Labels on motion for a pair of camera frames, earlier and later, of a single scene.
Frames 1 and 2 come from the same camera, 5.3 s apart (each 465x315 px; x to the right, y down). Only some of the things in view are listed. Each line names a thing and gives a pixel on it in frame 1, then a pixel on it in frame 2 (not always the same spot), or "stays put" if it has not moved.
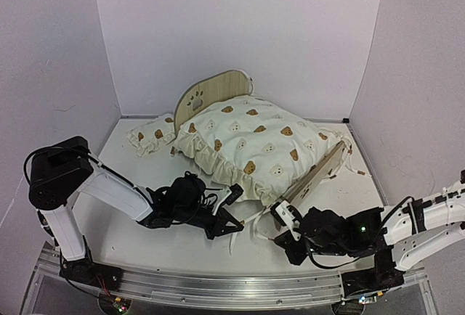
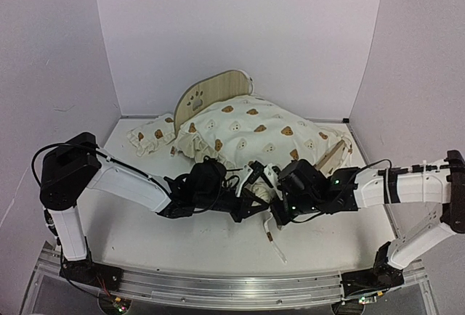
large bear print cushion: (261, 147) stays put
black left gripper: (219, 228) to (245, 208)
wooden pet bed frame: (235, 84) stays put
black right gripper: (285, 241) to (283, 217)
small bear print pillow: (152, 135) stays put
